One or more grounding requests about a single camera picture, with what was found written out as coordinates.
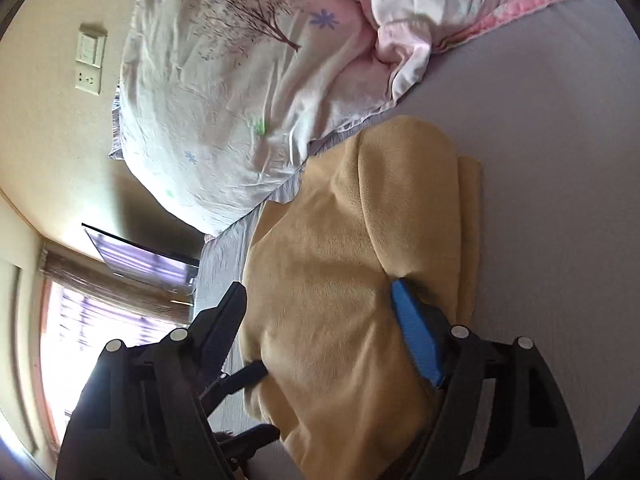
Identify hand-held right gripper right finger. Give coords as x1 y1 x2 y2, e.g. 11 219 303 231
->
391 279 587 480

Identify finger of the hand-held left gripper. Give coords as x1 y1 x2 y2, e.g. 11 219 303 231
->
216 424 282 462
200 361 269 405

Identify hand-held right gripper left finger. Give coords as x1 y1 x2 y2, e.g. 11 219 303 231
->
55 281 249 480

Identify yellow fleece garment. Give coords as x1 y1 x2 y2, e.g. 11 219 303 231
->
239 115 485 480

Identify bright window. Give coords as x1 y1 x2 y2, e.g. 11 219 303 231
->
39 280 193 456

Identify white floral pillow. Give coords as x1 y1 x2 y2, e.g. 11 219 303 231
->
107 0 601 237

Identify grey bed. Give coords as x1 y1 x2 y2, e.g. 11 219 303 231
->
190 0 640 480

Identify wall-mounted television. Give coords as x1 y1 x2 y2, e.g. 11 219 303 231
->
81 222 201 307

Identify white wall socket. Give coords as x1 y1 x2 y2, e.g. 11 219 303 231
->
74 62 104 95

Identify white wall switch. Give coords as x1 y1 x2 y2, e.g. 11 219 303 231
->
77 25 109 66

